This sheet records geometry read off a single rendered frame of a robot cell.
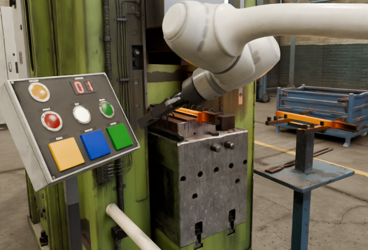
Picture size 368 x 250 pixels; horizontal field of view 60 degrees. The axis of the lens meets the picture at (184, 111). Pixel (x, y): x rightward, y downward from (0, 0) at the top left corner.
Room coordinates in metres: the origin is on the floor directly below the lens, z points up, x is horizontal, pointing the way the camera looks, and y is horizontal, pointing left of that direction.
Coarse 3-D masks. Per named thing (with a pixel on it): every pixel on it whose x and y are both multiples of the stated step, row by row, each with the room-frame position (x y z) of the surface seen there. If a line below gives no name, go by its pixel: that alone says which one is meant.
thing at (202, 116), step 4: (180, 108) 1.49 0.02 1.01; (188, 112) 1.41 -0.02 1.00; (192, 112) 1.38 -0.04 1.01; (196, 112) 1.37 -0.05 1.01; (200, 112) 1.33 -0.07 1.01; (204, 112) 1.31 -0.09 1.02; (208, 112) 1.30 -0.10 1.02; (212, 112) 1.30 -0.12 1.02; (200, 116) 1.33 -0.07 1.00; (204, 116) 1.32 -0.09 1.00; (208, 116) 1.30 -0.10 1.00; (212, 116) 1.28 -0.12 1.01; (216, 116) 1.27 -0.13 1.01; (200, 120) 1.33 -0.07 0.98; (204, 120) 1.32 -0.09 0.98; (208, 120) 1.30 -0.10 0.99; (212, 120) 1.28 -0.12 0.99; (216, 120) 1.27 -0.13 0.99; (212, 124) 1.27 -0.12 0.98
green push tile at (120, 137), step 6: (114, 126) 0.97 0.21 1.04; (120, 126) 0.99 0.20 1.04; (108, 132) 0.94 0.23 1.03; (114, 132) 0.96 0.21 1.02; (120, 132) 0.98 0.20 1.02; (126, 132) 1.00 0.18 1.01; (114, 138) 0.94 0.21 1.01; (120, 138) 0.96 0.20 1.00; (126, 138) 0.98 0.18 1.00; (114, 144) 0.93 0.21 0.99; (120, 144) 0.95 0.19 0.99; (126, 144) 0.97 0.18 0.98; (132, 144) 0.99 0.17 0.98
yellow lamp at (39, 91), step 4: (36, 84) 0.85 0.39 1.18; (32, 88) 0.84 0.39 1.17; (36, 88) 0.84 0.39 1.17; (40, 88) 0.85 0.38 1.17; (44, 88) 0.86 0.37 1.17; (32, 92) 0.83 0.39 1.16; (36, 92) 0.84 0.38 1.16; (40, 92) 0.85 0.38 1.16; (44, 92) 0.86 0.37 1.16; (36, 96) 0.83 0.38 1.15; (40, 96) 0.84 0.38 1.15; (44, 96) 0.85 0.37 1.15
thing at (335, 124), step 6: (276, 114) 1.69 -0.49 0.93; (282, 114) 1.65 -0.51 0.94; (288, 114) 1.62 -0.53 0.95; (294, 114) 1.60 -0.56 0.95; (300, 120) 1.55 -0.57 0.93; (306, 120) 1.52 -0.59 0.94; (312, 120) 1.49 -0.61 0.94; (318, 120) 1.46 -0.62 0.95; (324, 120) 1.44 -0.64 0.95; (330, 126) 1.41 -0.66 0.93; (336, 126) 1.39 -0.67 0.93; (342, 126) 1.36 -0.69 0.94; (348, 126) 1.34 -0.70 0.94; (354, 126) 1.31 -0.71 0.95; (354, 132) 1.31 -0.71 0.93
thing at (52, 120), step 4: (48, 116) 0.82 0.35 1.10; (52, 116) 0.83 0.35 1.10; (56, 116) 0.84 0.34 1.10; (44, 120) 0.81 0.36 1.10; (48, 120) 0.82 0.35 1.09; (52, 120) 0.82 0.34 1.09; (56, 120) 0.83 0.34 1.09; (48, 124) 0.81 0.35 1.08; (52, 124) 0.82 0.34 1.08; (56, 124) 0.83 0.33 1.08
